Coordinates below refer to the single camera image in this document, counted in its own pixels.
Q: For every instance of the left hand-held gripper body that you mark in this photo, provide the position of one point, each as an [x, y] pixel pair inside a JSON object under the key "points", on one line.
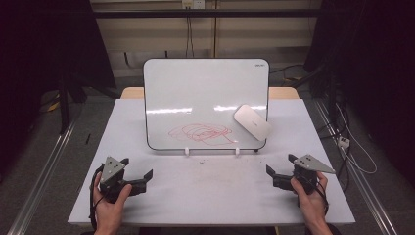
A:
{"points": [[111, 169]]}

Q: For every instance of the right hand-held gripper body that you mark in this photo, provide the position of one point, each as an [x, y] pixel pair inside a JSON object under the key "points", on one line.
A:
{"points": [[306, 169]]}

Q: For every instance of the white whiteboard eraser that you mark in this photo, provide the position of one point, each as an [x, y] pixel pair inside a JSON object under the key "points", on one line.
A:
{"points": [[252, 122]]}

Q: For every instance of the white magnetic whiteboard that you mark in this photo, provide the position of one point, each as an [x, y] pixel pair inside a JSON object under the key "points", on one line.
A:
{"points": [[195, 91]]}

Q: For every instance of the person's right hand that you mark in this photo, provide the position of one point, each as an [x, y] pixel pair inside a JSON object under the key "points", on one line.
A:
{"points": [[313, 205]]}

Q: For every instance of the person's left hand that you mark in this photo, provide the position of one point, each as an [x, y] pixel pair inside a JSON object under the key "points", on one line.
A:
{"points": [[109, 213]]}

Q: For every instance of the black marker pen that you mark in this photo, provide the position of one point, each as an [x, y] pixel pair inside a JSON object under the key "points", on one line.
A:
{"points": [[88, 138]]}

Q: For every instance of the white power strip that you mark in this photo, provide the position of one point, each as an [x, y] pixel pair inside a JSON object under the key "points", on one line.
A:
{"points": [[343, 142]]}

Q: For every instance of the white whiteboard support clip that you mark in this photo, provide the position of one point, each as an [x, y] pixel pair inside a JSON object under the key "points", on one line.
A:
{"points": [[238, 151], [187, 151]]}

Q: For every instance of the wooden table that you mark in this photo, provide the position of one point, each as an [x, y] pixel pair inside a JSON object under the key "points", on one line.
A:
{"points": [[132, 93]]}

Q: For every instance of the black metal stand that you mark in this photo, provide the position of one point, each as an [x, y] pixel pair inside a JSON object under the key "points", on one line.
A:
{"points": [[64, 104], [331, 94]]}

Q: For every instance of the black horizontal bar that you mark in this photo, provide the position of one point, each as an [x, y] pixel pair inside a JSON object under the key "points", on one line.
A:
{"points": [[147, 13]]}

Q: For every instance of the metal floor rail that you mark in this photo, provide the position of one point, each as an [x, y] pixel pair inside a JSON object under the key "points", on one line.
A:
{"points": [[42, 176], [359, 182]]}

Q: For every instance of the white wall socket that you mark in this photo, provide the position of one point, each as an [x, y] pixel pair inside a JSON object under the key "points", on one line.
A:
{"points": [[193, 4]]}

